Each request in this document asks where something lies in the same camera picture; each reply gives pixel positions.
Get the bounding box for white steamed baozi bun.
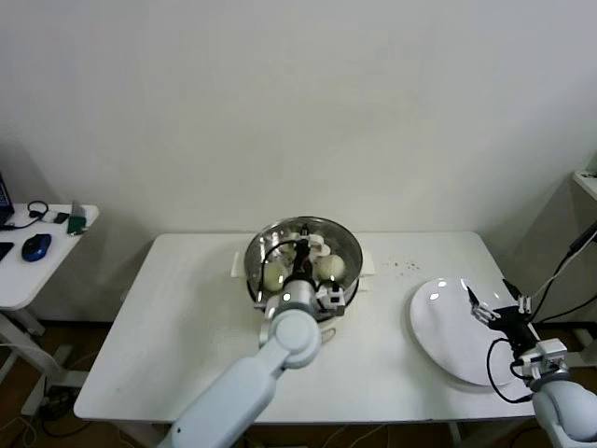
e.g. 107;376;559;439
317;254;347;284
261;263;286;293

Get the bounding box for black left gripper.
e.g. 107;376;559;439
291;223;314;280

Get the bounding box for glass lid with white handle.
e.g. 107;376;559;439
245;215;364;323

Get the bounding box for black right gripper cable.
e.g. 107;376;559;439
487;338;535;403

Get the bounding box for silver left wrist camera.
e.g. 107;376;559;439
315;278;352;310

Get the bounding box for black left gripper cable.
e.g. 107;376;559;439
254;240;299;310

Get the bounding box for white side table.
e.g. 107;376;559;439
0;203;101;416

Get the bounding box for perforated steel steamer basket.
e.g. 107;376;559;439
244;215;364;323

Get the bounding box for white round plate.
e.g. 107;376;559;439
409;277;526;387

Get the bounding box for black earphone cable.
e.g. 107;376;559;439
2;200;51;231

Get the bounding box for black angled bar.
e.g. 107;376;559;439
568;219;597;254

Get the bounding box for green box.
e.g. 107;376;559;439
67;200;90;238

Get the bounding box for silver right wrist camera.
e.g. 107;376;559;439
512;339;569;380

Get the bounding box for blue computer mouse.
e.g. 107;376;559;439
21;232;52;263

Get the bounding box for white hanging cable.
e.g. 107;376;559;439
529;246;577;309

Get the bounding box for black floor cable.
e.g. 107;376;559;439
535;279;597;324

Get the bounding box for floor power strip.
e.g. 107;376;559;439
44;386;78;414

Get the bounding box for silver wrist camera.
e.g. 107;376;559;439
315;278;352;310
512;339;569;380

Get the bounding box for dark laptop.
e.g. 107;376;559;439
0;168;16;226

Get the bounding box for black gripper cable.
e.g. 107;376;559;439
487;338;535;403
254;240;299;310

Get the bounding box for scattered dark crumbs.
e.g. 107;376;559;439
382;259;421;277

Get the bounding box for white shelf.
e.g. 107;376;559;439
572;171;597;244

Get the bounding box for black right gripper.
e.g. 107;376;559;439
465;278;537;356

